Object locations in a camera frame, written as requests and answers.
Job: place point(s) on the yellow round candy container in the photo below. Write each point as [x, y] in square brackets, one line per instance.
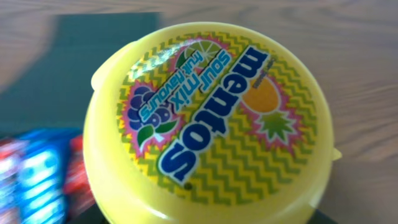
[207, 122]

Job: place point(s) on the black gift box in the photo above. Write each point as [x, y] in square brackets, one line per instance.
[54, 91]

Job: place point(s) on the red Hacks candy bag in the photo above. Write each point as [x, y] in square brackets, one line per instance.
[76, 187]

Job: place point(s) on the blue Oreo cookie pack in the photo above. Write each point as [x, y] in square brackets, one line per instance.
[42, 173]

